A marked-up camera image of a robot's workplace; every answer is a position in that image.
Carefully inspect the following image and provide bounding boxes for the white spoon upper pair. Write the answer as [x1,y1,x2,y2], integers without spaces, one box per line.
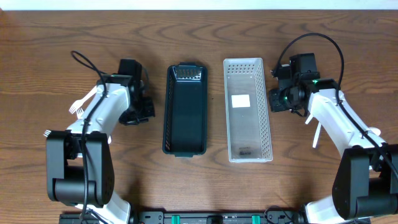
[305,114,313,124]

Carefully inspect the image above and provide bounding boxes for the white fork middle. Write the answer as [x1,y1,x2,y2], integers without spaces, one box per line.
[76,108,84,119]

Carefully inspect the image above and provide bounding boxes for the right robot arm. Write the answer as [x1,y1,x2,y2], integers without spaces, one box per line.
[269,64,397,223]

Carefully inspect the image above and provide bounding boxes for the clear plastic basket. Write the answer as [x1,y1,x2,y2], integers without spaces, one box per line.
[223,58,273,163]

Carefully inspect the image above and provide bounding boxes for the white spoon far right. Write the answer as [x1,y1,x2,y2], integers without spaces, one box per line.
[369,127,381,136]

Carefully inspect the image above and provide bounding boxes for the white spoon lower pair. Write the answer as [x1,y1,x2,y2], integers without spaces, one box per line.
[312,123,322,148]

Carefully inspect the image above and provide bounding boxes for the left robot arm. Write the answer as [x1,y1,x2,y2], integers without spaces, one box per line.
[44,69,154,223]

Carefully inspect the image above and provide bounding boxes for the black plastic basket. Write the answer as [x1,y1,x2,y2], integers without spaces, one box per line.
[162,62,208,157]

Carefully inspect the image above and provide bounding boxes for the white spoon pair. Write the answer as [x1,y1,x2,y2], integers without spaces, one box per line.
[305,114,313,124]
[312,123,322,148]

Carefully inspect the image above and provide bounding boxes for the white fork far left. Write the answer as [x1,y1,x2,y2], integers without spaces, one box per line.
[44,129,51,137]

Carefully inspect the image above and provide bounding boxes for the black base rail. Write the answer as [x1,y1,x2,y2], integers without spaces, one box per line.
[58,210,308,224]

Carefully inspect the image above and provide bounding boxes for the white fork upper left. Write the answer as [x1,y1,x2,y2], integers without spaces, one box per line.
[68,86,97,114]

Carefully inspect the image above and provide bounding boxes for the white fork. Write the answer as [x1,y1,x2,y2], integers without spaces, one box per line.
[68,86,97,114]
[44,129,51,137]
[76,108,84,119]

